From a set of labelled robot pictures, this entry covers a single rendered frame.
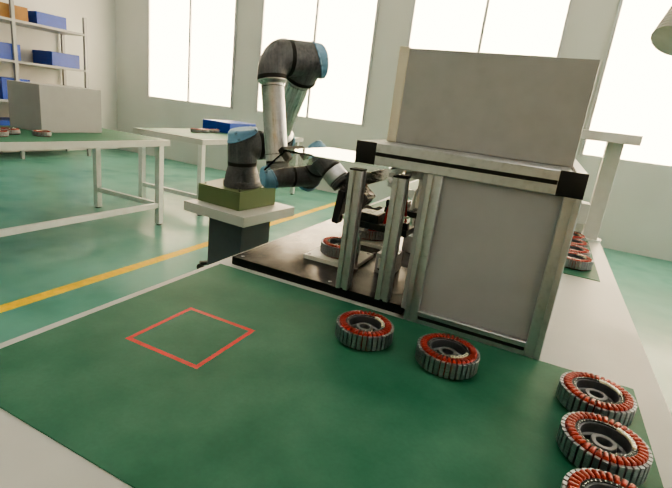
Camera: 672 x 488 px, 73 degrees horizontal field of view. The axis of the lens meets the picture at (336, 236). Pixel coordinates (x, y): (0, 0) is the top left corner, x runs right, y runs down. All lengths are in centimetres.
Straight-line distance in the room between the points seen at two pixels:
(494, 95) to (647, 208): 503
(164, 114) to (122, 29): 161
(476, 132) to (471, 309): 37
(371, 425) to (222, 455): 21
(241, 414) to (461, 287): 51
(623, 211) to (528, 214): 504
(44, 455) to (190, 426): 16
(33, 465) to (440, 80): 93
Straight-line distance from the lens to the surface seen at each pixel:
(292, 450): 64
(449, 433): 72
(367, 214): 118
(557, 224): 91
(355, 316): 91
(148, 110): 861
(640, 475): 76
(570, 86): 101
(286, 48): 157
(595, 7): 599
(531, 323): 97
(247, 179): 183
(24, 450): 69
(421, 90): 105
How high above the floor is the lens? 117
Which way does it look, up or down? 16 degrees down
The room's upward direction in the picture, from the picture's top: 7 degrees clockwise
